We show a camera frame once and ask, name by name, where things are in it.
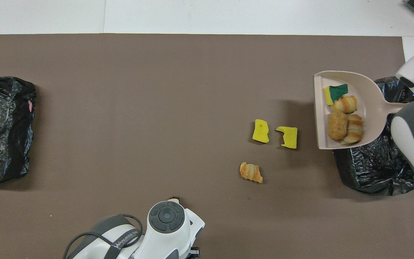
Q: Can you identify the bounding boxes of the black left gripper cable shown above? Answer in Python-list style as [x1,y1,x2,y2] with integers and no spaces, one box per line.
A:
[63,214,143,259]

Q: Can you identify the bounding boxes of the beige plastic dustpan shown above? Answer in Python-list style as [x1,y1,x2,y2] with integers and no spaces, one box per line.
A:
[314,71,408,150]

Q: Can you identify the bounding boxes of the yellow sponge piece with hole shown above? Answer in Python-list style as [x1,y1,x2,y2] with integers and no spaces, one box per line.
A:
[252,119,270,144]

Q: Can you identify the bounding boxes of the yellow green sponge piece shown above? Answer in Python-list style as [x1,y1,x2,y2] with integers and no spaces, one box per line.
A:
[324,84,349,105]

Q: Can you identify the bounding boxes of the notched yellow sponge piece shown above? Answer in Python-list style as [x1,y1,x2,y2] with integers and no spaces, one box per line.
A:
[275,126,298,149]

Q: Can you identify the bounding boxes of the brown table mat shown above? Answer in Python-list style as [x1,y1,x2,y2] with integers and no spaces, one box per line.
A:
[0,33,414,259]

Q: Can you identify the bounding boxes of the brown bread roll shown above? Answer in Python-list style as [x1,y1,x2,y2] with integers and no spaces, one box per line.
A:
[328,110,348,141]

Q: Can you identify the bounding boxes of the golden croissant piece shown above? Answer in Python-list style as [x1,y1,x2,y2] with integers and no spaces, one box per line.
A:
[331,95,358,114]
[240,162,264,184]
[340,113,364,146]

